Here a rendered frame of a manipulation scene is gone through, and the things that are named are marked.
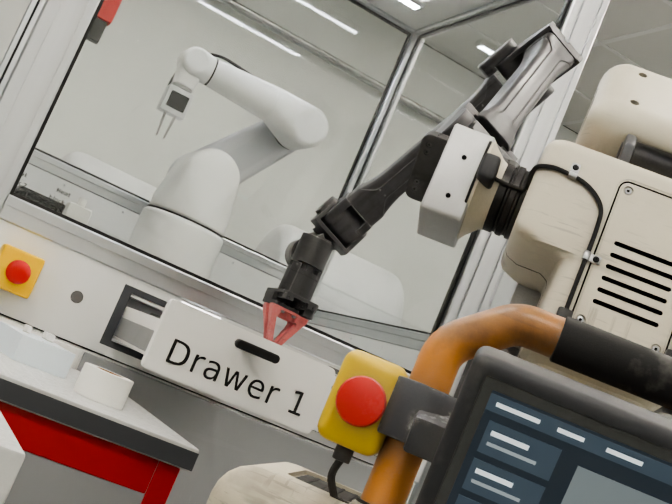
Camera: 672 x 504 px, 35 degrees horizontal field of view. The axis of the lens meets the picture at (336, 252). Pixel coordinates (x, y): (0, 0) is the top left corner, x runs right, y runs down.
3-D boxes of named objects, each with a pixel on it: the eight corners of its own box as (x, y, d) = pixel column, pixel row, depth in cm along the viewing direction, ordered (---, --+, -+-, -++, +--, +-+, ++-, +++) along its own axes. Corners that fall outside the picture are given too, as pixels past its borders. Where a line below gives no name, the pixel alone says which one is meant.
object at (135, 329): (300, 420, 169) (315, 384, 170) (153, 360, 160) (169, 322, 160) (227, 384, 206) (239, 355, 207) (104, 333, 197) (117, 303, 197)
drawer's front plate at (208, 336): (309, 435, 168) (336, 370, 169) (141, 366, 157) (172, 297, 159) (305, 433, 169) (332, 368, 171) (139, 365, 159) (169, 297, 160)
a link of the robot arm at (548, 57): (558, 1, 166) (599, 51, 167) (496, 50, 175) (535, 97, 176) (453, 124, 133) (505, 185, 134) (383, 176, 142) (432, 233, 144)
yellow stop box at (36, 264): (28, 300, 179) (46, 260, 180) (-13, 283, 176) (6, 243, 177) (25, 298, 183) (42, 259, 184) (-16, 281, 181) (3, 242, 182)
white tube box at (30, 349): (65, 379, 155) (76, 354, 155) (11, 359, 150) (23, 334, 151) (39, 363, 165) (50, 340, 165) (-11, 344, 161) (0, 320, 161)
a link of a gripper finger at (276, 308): (255, 344, 172) (279, 291, 174) (242, 341, 179) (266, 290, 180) (291, 361, 174) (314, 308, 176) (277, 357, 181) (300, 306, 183)
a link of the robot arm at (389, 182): (512, 38, 168) (557, 92, 169) (510, 36, 174) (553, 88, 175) (308, 213, 178) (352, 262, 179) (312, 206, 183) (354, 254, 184)
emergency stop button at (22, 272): (25, 288, 176) (35, 266, 177) (2, 278, 175) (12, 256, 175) (23, 287, 179) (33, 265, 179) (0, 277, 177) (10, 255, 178)
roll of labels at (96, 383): (67, 386, 145) (80, 358, 145) (114, 404, 148) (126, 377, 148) (79, 395, 139) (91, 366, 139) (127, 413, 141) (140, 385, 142)
